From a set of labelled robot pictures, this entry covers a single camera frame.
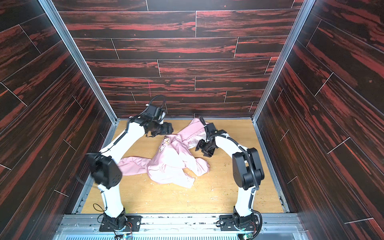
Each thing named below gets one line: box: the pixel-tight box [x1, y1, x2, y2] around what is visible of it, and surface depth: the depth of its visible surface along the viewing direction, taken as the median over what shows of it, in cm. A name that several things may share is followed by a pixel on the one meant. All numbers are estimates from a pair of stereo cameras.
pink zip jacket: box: [117, 118, 210, 189], surface depth 90 cm
